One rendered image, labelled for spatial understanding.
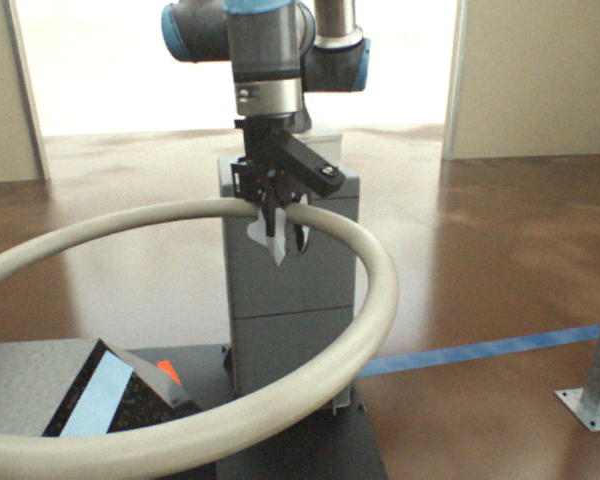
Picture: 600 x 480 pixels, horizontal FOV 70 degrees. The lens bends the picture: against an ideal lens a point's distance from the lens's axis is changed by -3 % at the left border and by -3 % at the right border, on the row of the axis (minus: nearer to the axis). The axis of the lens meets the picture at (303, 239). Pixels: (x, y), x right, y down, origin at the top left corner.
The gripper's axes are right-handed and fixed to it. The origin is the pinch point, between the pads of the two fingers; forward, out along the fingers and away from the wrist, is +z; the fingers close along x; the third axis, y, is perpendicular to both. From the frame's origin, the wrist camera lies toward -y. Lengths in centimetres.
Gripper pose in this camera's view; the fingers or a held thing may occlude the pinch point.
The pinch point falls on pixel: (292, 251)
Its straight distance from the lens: 66.6
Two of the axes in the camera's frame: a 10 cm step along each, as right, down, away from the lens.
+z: 0.6, 9.2, 3.8
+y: -8.3, -1.6, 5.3
